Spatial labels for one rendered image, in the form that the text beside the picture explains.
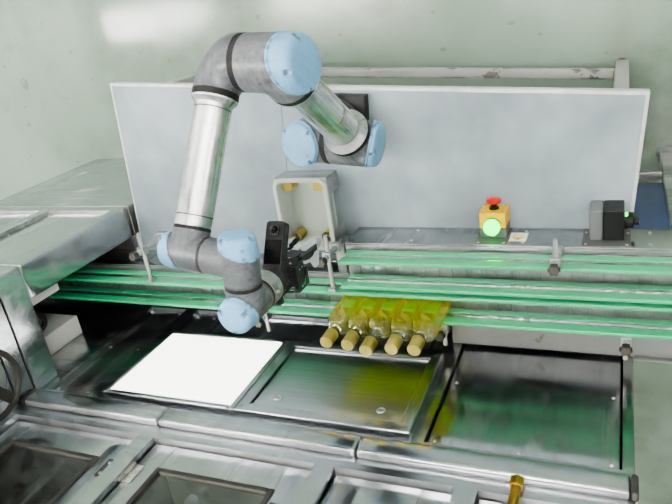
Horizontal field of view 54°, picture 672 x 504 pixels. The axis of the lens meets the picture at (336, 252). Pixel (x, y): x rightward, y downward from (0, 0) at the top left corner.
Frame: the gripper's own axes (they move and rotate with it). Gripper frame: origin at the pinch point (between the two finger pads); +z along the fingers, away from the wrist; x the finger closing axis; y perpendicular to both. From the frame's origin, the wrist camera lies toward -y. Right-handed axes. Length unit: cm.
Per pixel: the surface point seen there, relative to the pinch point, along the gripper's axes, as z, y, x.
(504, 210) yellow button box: 38, 8, 40
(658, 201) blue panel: 69, 18, 77
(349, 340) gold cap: 2.2, 28.7, 5.5
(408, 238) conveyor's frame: 34.4, 14.5, 13.4
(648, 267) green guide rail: 24, 18, 74
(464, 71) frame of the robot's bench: 98, -20, 19
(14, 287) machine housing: -10, 10, -90
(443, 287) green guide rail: 23.5, 24.0, 25.0
